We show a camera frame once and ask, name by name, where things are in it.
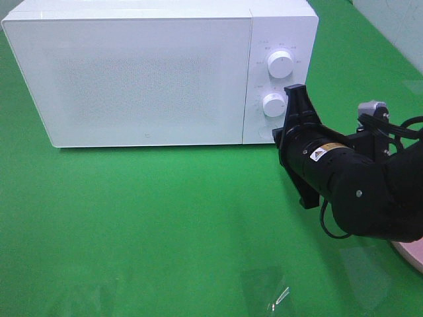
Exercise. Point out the upper white microwave knob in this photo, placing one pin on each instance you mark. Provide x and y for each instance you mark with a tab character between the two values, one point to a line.
280	64

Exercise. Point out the lower white microwave knob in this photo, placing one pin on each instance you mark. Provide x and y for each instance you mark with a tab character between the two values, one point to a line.
274	105

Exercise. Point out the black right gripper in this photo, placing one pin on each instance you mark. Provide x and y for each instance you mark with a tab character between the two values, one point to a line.
302	133

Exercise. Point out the white microwave door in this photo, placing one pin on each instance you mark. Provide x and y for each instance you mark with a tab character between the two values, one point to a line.
107	83

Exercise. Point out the white microwave oven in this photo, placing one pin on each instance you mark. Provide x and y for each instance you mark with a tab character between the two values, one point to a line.
275	25

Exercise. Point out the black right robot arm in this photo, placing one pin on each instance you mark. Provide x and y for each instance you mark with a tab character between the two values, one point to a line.
372	179

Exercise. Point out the white microwave knob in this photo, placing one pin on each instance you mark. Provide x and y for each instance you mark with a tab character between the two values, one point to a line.
280	64
274	105

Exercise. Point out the pink plate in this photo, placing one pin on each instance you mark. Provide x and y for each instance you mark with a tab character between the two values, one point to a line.
411	252

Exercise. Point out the green table mat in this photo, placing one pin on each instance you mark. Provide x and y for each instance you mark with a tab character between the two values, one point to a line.
167	231

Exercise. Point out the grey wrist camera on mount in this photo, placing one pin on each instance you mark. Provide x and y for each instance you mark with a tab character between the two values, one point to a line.
378	141

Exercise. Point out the clear tape patch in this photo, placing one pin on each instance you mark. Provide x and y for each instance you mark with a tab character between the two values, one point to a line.
266	292

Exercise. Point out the round microwave door button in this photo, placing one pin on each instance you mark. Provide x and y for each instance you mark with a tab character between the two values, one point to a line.
266	132

